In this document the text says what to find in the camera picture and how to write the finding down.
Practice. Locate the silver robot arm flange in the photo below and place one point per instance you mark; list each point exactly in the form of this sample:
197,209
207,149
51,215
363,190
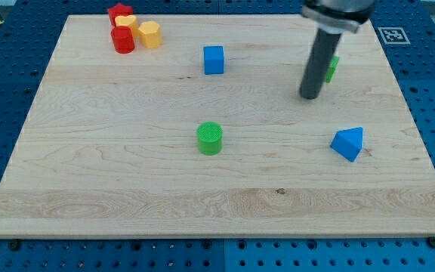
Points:
338,16

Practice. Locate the green cylinder block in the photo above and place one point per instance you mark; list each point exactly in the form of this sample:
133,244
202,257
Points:
209,136

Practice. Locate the wooden board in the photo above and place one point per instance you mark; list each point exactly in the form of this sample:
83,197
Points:
109,147

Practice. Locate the blue cube block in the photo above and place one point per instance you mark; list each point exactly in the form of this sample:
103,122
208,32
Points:
213,60

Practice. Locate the yellow hexagon block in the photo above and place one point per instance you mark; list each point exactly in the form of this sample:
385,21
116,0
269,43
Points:
150,34

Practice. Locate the blue triangle block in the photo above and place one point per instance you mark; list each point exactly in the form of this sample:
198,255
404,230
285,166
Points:
348,143

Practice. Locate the red cylinder block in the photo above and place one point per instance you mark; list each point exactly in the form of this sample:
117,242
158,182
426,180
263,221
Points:
123,40

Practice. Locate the green block behind rod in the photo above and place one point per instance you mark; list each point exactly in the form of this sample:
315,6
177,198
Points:
331,70

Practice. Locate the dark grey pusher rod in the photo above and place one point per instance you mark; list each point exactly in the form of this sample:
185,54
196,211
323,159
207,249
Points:
322,52

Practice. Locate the yellow heart block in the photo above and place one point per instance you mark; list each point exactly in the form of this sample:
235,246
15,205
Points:
130,21

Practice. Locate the red star block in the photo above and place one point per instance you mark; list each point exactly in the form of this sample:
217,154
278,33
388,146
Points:
119,10

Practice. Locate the white fiducial marker tag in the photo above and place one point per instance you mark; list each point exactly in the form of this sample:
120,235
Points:
393,35

